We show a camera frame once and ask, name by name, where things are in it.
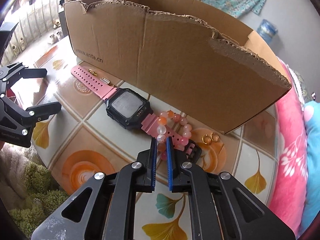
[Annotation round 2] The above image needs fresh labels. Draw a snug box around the brown cardboard box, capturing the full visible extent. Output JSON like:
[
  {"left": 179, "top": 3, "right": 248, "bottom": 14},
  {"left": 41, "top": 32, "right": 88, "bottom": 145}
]
[{"left": 64, "top": 0, "right": 291, "bottom": 133}]

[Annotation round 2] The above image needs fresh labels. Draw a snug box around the pink orange bead bracelet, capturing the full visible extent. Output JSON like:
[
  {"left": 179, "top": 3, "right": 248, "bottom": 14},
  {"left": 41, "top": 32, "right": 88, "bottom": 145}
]
[{"left": 156, "top": 109, "right": 193, "bottom": 161}]

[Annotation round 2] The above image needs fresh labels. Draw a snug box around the metal balcony railing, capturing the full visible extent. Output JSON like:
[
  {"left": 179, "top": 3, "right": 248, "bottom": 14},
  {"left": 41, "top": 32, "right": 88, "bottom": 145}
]
[{"left": 1, "top": 0, "right": 61, "bottom": 66}]

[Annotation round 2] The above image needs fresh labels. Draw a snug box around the pink strap black watch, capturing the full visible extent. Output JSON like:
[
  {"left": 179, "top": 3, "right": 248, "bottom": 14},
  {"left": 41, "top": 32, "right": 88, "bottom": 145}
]
[{"left": 71, "top": 65, "right": 202, "bottom": 163}]

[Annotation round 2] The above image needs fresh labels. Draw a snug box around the gold rhinestone hair clip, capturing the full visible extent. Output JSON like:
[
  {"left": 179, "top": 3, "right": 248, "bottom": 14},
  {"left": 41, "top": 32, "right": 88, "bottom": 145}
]
[{"left": 100, "top": 77, "right": 116, "bottom": 87}]

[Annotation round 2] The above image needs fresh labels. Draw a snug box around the blue water jug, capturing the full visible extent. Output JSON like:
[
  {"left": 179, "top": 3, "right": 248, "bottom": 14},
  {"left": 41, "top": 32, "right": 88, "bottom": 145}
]
[{"left": 257, "top": 19, "right": 278, "bottom": 44}]

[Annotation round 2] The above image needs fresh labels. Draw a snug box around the patterned plastic tablecloth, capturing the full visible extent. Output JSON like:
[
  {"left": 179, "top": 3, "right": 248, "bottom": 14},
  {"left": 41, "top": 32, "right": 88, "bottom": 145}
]
[{"left": 13, "top": 38, "right": 278, "bottom": 239}]

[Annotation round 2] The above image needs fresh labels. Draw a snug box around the blue plush pillow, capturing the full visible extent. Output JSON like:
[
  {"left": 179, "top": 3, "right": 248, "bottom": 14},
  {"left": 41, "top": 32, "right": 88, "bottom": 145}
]
[{"left": 299, "top": 101, "right": 319, "bottom": 233}]

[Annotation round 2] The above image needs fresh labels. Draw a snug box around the pink floral blanket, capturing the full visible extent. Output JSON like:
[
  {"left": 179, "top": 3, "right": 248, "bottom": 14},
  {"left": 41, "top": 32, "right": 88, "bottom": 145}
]
[{"left": 267, "top": 60, "right": 313, "bottom": 235}]

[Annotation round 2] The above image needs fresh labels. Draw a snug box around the small gold stud earring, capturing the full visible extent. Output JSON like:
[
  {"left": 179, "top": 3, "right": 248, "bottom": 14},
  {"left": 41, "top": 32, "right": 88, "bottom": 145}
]
[{"left": 87, "top": 69, "right": 98, "bottom": 76}]

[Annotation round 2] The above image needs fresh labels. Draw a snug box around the white shoes pair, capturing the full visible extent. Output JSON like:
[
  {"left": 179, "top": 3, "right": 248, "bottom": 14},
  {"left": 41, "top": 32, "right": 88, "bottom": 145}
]
[{"left": 48, "top": 19, "right": 63, "bottom": 44}]

